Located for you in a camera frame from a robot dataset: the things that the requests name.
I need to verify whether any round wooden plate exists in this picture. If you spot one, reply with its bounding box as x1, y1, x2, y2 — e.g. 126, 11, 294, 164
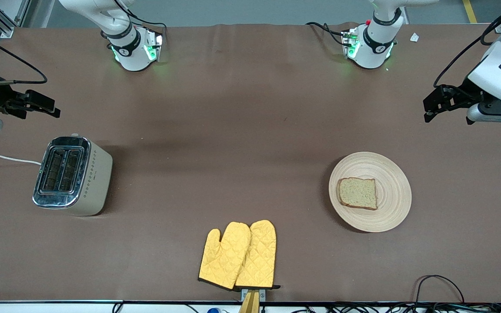
328, 152, 412, 233

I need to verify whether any brown bread slice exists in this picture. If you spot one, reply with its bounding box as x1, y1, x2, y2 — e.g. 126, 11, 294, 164
337, 177, 378, 211

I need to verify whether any beige chrome two-slot toaster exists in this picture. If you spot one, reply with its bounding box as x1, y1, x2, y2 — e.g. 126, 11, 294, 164
32, 133, 113, 216

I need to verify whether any green-lit left base connector box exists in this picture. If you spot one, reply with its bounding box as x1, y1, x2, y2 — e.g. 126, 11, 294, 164
341, 28, 361, 60

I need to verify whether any green-lit base connector box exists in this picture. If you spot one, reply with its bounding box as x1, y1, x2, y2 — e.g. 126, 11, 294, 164
143, 28, 164, 62
341, 28, 361, 60

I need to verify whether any green-lit right base connector box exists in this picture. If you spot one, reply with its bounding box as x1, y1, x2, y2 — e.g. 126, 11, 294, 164
143, 28, 164, 62

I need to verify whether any brown table cover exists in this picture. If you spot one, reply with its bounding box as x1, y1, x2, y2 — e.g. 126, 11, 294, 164
0, 23, 501, 304

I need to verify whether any yellow quilted oven mitt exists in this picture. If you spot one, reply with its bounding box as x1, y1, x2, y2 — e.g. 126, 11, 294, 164
235, 220, 281, 290
198, 222, 251, 290

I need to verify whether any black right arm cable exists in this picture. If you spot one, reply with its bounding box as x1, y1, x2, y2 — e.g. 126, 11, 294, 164
0, 30, 48, 86

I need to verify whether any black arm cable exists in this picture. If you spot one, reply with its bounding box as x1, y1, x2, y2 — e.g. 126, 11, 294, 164
434, 9, 501, 88
0, 30, 48, 86

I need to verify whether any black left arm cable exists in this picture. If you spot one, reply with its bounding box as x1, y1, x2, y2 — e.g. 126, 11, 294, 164
434, 9, 501, 88

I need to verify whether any white toaster power cord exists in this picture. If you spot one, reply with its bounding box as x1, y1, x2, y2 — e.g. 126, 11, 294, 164
0, 154, 42, 166

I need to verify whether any black right base cable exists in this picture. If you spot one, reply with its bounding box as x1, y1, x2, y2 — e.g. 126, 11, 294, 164
115, 0, 167, 31

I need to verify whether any black base cable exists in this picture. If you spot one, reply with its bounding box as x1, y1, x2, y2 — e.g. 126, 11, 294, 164
306, 22, 348, 47
115, 0, 167, 31

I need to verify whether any black left base cable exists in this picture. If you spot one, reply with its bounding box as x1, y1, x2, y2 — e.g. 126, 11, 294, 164
306, 22, 348, 47

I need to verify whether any black looped cable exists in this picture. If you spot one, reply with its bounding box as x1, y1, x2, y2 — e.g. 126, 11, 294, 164
415, 275, 465, 304

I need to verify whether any black cable bundle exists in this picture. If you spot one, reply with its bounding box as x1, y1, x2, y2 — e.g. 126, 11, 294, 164
294, 302, 501, 313

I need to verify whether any metal bracket with wooden bar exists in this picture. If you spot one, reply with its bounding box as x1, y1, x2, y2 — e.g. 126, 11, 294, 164
239, 288, 266, 313

